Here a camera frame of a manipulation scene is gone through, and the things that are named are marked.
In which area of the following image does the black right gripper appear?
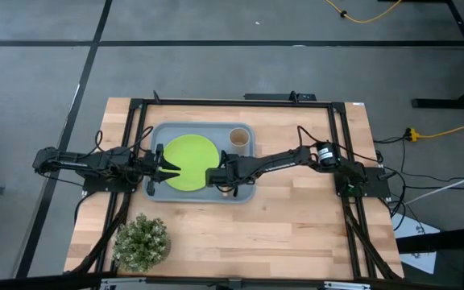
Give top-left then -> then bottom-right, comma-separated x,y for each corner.
206,151 -> 245,198

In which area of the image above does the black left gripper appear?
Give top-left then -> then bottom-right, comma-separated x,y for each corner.
143,143 -> 182,197

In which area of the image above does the lime green plate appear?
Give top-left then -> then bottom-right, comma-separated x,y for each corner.
163,134 -> 221,193

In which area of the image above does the beige paper cup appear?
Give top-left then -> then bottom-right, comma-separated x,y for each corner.
228,126 -> 251,156

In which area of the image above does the grey plastic tray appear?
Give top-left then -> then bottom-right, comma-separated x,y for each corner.
142,122 -> 257,204

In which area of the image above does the small artificial potted plant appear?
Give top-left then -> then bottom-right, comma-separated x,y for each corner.
112,213 -> 172,273

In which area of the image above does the white paper sheet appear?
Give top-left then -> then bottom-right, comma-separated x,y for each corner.
392,212 -> 438,275

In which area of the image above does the black floor beam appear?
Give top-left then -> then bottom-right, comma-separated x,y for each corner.
395,225 -> 464,254

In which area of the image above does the black neighbouring table stand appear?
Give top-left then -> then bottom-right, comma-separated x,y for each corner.
411,0 -> 464,110

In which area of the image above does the black aluminium table frame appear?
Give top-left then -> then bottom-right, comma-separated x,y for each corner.
68,90 -> 404,283

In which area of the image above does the black cable bundle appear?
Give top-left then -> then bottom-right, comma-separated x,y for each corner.
70,191 -> 132,275
344,199 -> 402,280

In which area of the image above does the silver bracket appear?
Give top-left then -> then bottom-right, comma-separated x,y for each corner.
323,280 -> 372,290
100,276 -> 147,290

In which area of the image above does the yellow floor cable loop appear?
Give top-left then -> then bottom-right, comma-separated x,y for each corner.
323,0 -> 403,24

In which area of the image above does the white floor cable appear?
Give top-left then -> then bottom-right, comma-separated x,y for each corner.
404,167 -> 464,205

